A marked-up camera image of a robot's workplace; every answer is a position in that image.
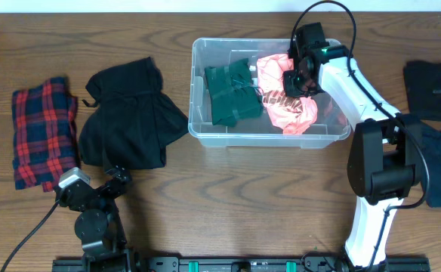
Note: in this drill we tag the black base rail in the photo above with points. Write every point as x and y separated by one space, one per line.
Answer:
307 263

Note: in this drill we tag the black drawstring garment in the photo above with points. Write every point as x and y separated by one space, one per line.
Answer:
133 121

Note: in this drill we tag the red navy plaid shirt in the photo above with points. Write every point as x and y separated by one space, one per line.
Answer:
44 134

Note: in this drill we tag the pink printed t-shirt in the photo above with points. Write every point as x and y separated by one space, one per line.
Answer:
294 115

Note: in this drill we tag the clear plastic storage bin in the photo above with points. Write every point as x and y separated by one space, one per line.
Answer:
331 124

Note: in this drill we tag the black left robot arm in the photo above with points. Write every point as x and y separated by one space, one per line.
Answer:
98 225

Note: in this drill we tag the dark green cloth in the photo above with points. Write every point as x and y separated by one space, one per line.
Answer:
232 93

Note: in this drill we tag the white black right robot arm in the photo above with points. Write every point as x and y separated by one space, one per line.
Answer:
385 160

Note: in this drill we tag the black taped cloth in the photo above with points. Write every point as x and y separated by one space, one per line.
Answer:
423 88

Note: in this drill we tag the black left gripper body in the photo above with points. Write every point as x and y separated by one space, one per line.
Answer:
109 193

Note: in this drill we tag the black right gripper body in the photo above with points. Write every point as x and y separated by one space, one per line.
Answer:
296 84

